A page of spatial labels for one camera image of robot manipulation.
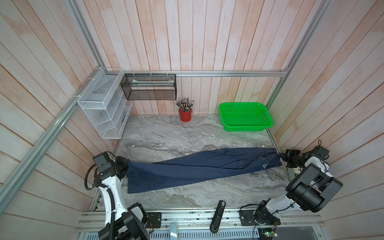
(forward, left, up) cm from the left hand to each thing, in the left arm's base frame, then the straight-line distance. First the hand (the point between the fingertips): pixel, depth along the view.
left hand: (129, 161), depth 81 cm
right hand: (+9, -87, -1) cm, 88 cm away
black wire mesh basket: (+55, -4, +11) cm, 56 cm away
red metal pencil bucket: (+45, -30, -10) cm, 55 cm away
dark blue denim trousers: (-3, -5, -12) cm, 13 cm away
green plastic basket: (+45, -78, -11) cm, 91 cm away
